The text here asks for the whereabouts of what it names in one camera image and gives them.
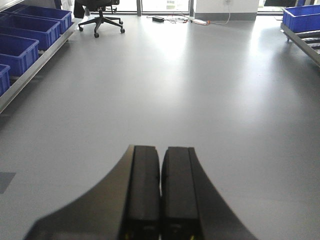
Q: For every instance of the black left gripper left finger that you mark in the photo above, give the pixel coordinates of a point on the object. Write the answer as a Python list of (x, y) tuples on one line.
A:
[(124, 205)]

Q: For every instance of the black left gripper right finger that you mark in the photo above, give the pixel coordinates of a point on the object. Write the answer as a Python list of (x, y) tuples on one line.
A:
[(191, 206)]

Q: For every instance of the blue bin on left rack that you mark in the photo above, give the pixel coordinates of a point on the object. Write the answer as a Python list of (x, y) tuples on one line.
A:
[(18, 53)]

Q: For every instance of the blue bin on rack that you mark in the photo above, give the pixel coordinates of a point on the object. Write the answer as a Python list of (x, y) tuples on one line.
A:
[(302, 18), (18, 53)]

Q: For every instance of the blue bin rack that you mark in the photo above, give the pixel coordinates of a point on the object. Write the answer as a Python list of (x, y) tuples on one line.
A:
[(45, 31), (64, 16)]

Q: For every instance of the black office chair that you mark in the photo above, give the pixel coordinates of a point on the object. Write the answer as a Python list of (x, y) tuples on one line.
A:
[(79, 12)]

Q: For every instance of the steel roller rack right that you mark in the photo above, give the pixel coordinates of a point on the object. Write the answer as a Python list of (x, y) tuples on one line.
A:
[(307, 41)]

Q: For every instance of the blue bin on right rack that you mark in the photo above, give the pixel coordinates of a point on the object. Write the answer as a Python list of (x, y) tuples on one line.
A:
[(302, 18)]

